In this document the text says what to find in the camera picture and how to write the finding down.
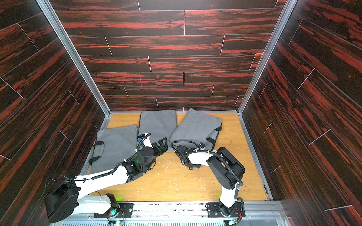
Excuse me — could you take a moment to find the grey laptop bag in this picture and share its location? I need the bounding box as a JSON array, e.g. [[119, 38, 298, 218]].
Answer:
[[170, 108, 222, 151], [139, 110, 177, 152], [89, 125, 138, 174]]

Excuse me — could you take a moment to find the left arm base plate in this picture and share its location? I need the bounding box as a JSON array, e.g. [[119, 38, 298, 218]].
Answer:
[[93, 202, 134, 219]]

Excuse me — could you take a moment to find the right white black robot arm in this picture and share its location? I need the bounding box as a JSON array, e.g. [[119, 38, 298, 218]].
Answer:
[[174, 145, 246, 217]]

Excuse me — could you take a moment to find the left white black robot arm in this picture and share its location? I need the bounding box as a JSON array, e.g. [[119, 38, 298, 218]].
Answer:
[[44, 133, 168, 223]]

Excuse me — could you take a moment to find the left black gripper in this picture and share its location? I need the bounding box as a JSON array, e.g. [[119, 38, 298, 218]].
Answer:
[[143, 137, 167, 173]]

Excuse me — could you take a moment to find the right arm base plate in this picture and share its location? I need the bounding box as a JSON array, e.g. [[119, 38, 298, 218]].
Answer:
[[205, 202, 246, 218]]

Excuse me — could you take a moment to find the aluminium front rail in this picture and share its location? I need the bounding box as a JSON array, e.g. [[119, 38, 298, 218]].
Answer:
[[56, 201, 292, 226]]

